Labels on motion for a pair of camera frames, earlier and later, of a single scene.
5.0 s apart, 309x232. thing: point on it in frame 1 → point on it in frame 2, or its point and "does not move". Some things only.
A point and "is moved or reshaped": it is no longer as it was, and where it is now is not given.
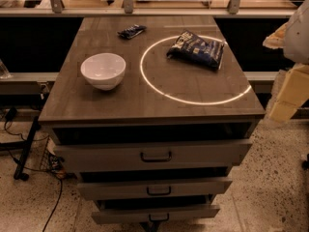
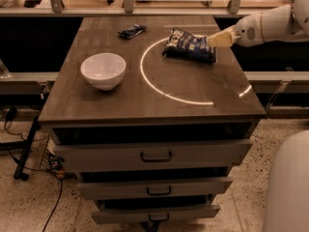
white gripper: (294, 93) → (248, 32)
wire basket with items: (51, 161) does not move
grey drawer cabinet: (154, 113) does not move
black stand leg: (19, 173) does not move
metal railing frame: (127, 9) does not move
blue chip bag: (193, 48) is moved or reshaped
